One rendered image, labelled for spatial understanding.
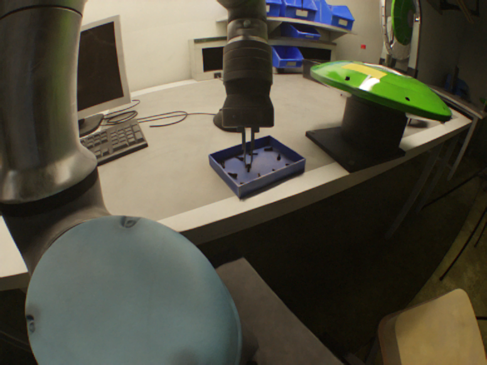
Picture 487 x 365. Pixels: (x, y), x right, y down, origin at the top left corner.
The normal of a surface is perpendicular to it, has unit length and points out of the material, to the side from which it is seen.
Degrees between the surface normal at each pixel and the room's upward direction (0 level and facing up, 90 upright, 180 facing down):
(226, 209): 0
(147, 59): 90
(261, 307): 0
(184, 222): 0
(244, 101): 59
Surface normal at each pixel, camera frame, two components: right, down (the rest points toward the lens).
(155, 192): -0.02, -0.77
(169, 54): 0.40, 0.58
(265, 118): -0.03, 0.21
